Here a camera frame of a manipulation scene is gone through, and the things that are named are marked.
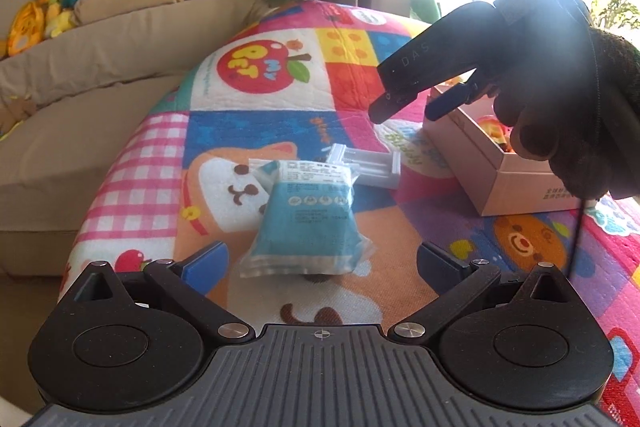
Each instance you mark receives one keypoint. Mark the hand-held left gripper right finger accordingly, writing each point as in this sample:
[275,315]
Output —
[440,264]

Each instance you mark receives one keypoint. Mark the small brown plush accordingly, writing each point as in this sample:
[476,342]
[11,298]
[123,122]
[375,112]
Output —
[15,112]

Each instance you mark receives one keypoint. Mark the yellow orange round plush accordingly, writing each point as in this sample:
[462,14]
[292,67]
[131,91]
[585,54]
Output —
[25,29]

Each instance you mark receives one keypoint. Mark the pink pig toy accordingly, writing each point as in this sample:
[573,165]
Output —
[492,134]

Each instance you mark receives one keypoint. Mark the white plastic holder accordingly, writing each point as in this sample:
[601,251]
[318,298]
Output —
[372,167]

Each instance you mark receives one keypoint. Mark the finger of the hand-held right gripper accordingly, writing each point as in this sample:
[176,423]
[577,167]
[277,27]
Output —
[387,108]
[447,102]

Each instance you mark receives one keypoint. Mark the yellow bird plush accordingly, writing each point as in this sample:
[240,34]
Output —
[55,14]

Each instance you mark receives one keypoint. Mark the blue white packet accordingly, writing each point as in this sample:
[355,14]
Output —
[310,217]

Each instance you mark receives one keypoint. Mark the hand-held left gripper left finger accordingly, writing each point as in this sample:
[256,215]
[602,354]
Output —
[205,267]

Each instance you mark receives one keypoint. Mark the pink cardboard box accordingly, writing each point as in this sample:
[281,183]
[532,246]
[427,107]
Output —
[505,187]

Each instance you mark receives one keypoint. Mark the green soft object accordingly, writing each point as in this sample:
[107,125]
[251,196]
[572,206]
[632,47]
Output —
[425,4]

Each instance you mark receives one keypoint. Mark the beige sofa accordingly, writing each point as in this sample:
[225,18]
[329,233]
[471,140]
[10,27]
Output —
[100,97]

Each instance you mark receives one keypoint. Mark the colourful printed play mat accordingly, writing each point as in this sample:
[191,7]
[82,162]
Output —
[425,217]

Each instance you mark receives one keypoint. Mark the person's right hand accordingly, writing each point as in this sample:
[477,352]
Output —
[575,107]

